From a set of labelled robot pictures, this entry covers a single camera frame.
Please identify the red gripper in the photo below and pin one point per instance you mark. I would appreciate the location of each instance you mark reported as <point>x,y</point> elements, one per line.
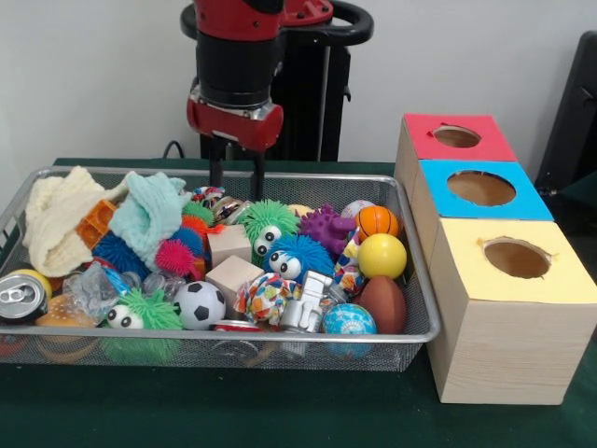
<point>233,126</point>

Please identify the light blue waffle cloth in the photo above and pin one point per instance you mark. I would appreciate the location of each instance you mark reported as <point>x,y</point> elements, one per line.
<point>144,214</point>

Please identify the purple spiky toy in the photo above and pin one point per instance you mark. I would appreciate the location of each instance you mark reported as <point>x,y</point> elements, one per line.
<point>326,228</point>

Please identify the cream waffle cloth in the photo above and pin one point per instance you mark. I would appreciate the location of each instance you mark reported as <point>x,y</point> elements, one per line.
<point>51,219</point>

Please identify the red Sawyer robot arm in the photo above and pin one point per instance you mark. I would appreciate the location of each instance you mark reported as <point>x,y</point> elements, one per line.
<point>233,60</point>

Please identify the wooden box with three holes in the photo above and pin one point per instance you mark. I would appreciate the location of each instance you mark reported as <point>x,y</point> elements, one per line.
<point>503,354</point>

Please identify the green spiky toy with eyes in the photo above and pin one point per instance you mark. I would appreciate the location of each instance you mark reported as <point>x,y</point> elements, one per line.
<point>270,224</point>
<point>140,312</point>

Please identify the blue spiky ball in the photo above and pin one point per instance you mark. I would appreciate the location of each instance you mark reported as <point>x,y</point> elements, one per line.
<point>298,256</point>

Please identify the black and white soccer ball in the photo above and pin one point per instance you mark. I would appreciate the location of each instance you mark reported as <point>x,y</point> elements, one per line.
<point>199,303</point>

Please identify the orange toy basketball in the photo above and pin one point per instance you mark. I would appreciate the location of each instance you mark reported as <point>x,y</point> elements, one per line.
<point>378,221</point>

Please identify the yellow ball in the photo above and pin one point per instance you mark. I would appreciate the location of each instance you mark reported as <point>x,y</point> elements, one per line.
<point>382,256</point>

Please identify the blue globe ball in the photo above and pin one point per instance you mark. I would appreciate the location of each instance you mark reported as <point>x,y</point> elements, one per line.
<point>350,319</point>

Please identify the brown toy football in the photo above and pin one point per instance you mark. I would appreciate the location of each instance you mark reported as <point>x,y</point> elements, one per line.
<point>384,303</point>

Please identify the dark green table cloth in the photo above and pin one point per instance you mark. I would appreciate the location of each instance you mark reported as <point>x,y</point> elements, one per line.
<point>233,410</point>

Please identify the black chair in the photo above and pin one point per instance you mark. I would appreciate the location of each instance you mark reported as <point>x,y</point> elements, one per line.
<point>573,116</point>

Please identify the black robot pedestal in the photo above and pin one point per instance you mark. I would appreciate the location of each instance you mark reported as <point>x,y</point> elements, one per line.
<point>303,93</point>

